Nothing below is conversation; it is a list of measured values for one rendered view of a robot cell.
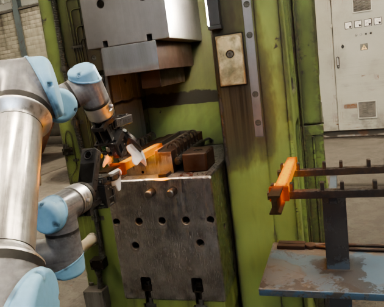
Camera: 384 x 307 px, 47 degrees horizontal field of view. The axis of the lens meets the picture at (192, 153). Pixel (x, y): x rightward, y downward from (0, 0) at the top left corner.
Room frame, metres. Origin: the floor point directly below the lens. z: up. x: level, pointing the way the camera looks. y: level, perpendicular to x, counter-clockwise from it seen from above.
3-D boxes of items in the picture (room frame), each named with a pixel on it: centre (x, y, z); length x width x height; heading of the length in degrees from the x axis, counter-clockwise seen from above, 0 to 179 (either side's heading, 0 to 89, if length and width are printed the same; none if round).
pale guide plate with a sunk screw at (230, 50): (1.53, -0.17, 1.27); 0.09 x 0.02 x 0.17; 73
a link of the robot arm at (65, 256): (0.94, 0.33, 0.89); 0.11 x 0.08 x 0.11; 95
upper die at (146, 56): (1.70, 0.10, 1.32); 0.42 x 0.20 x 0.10; 163
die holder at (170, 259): (1.70, 0.05, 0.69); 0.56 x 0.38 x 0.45; 163
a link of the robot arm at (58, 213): (0.95, 0.31, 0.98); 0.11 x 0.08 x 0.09; 163
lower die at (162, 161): (1.70, 0.10, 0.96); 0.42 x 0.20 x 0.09; 163
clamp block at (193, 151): (1.51, -0.02, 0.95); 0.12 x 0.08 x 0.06; 163
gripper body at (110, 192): (1.10, 0.27, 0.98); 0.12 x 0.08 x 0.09; 163
